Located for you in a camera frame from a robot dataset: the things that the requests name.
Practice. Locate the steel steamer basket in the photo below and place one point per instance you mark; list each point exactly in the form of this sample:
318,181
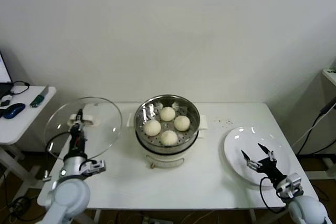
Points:
140,119

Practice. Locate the black laptop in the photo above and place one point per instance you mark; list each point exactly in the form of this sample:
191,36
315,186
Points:
3,87

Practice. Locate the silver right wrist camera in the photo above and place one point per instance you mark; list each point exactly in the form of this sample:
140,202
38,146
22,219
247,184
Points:
294,179

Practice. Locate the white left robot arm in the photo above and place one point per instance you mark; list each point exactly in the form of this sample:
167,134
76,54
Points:
71,195

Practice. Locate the white round plate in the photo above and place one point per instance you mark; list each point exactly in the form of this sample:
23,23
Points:
236,140

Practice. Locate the white side table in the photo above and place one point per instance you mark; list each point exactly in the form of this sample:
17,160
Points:
23,121

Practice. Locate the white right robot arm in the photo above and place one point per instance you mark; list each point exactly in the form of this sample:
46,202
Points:
307,208

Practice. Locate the small black white adapter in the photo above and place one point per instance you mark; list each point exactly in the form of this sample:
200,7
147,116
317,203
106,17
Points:
4,103

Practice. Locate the blue computer mouse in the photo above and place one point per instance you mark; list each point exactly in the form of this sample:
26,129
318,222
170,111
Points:
14,110

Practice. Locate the glass pot lid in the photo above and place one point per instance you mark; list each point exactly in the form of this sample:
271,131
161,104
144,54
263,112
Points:
105,119

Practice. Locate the white electric pot base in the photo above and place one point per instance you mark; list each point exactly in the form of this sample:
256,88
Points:
168,159

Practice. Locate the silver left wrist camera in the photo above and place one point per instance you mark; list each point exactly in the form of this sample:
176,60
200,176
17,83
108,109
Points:
95,166

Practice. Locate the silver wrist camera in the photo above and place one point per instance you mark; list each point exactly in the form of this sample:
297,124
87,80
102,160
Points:
95,166
294,179

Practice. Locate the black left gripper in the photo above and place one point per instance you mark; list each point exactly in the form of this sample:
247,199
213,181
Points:
77,142

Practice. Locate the white steamed baozi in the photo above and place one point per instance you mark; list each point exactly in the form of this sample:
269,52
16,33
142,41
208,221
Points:
167,113
168,138
182,123
152,127

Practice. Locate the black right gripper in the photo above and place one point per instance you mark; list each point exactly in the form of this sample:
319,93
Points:
270,169

